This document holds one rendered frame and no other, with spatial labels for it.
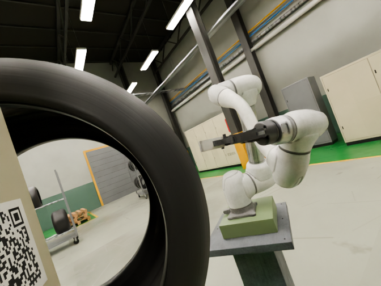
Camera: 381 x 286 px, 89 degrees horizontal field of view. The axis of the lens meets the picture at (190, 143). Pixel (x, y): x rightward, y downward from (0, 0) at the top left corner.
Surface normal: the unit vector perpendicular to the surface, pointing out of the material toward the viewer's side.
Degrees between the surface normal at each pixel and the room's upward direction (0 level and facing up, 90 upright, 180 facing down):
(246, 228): 90
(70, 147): 90
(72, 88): 81
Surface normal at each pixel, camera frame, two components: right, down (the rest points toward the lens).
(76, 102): 0.34, -0.30
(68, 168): 0.54, -0.22
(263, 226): -0.39, 0.11
